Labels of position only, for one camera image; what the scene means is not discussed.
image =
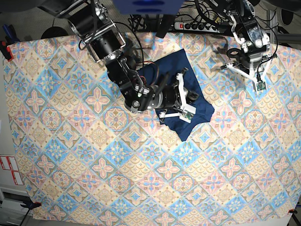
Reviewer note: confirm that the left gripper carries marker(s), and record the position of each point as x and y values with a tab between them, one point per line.
249	62

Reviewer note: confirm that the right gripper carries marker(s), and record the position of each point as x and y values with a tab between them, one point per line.
176	96

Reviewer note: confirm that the blue long-sleeve T-shirt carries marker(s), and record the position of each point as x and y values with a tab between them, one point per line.
163	74

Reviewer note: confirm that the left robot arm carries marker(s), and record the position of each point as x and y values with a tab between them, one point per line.
245	29

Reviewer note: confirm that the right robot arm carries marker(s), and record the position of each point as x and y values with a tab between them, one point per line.
90	21

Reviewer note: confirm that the white power strip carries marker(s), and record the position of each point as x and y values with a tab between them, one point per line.
195	27

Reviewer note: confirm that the patterned tile tablecloth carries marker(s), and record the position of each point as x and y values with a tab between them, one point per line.
86	159

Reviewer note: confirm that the black round base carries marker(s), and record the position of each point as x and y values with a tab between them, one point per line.
53	32

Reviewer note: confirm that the orange clamp lower right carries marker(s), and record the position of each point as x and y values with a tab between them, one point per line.
293	211

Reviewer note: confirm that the blue clamp upper left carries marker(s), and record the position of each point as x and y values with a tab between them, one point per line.
10	32

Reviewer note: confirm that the blue clamp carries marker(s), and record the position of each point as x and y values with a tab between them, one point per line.
10	32
30	205

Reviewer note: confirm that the red black clamp left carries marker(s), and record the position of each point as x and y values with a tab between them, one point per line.
6	51

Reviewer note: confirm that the red white label stickers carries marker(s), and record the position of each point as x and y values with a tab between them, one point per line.
9	171

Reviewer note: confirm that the blue clamp lower left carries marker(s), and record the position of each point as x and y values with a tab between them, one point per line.
30	205

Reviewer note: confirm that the dark red black post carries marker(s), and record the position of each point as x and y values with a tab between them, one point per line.
166	22

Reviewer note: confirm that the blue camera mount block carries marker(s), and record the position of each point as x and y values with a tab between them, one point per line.
127	7

